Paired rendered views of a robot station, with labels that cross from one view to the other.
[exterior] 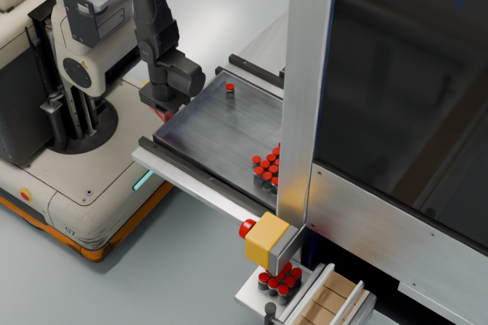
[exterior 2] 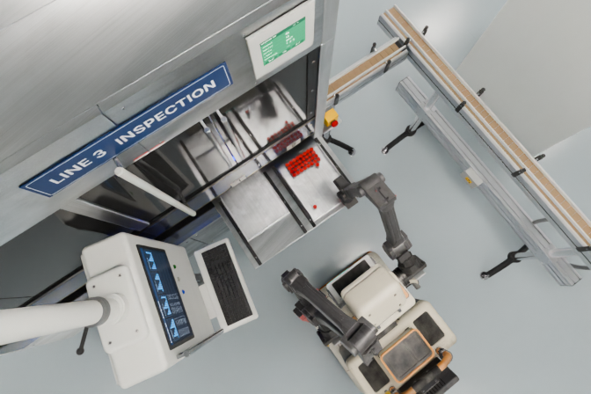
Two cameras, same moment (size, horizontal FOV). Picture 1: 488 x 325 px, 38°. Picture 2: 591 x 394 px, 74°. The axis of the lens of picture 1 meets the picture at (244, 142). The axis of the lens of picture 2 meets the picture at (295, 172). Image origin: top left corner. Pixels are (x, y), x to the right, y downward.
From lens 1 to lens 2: 1.75 m
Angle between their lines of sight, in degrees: 54
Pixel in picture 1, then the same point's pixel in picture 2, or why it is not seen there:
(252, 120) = (309, 193)
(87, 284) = (375, 249)
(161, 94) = not seen: hidden behind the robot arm
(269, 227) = (329, 115)
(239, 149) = (319, 179)
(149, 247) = (343, 259)
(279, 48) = (280, 233)
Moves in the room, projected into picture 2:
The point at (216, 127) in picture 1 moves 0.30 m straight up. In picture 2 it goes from (325, 194) to (328, 181)
